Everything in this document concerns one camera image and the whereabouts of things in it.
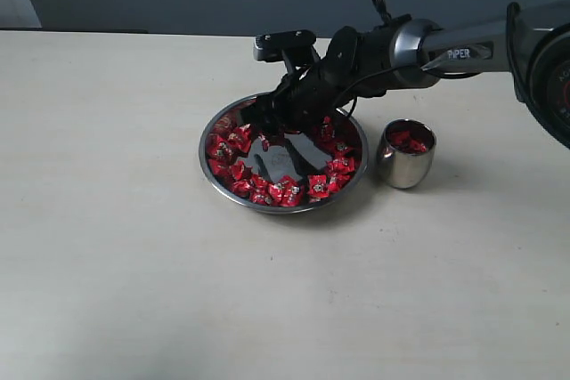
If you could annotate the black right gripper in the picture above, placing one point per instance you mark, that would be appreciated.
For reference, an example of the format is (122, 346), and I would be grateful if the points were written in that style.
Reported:
(354, 65)

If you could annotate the red candy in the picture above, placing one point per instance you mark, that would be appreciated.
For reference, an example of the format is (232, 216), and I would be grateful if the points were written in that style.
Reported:
(242, 188)
(341, 165)
(318, 186)
(400, 140)
(414, 146)
(219, 168)
(276, 190)

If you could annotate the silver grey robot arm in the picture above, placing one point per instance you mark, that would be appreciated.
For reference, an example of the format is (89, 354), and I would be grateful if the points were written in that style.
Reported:
(402, 53)

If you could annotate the round stainless steel plate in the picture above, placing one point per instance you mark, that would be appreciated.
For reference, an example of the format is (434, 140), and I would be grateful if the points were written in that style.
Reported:
(227, 139)

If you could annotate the stainless steel cup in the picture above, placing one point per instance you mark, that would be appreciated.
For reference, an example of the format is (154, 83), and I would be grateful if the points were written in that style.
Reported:
(400, 169)

